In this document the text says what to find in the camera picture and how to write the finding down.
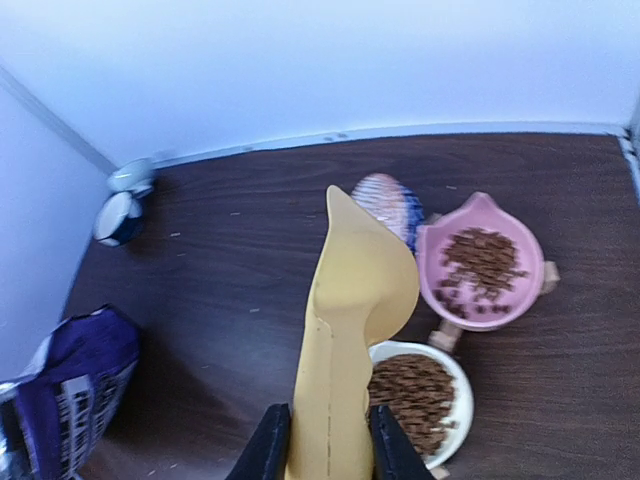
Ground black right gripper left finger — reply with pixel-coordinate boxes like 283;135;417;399
227;403;291;480

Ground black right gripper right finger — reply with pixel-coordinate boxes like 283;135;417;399
369;405;435;480

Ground yellow plastic food scoop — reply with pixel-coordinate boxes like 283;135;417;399
285;185;419;479

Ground purple pet food bag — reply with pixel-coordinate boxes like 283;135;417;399
1;305;141;479

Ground cream cat-ear pet bowl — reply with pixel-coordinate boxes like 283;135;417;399
368;341;474;475

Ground wooden stand under cream bowl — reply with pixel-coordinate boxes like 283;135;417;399
430;466;450;480

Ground brown kibble in cream bowl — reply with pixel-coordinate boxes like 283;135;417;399
368;354;456;456

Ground wooden stand under pink bowl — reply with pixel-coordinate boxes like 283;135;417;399
424;212;561;354

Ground brown kibble in pink bowl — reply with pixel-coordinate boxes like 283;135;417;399
432;227;529;320

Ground red patterned ceramic bowl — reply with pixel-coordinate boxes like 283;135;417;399
351;173;426;254

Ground navy white-dotted cup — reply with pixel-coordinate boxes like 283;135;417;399
93;192;143;247

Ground pale ribbed ceramic cup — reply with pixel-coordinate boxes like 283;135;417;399
107;158;156;197

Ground aluminium table edge rail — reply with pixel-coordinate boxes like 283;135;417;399
618;124;640;199

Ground aluminium corner post left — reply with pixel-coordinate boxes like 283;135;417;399
1;65;117;175

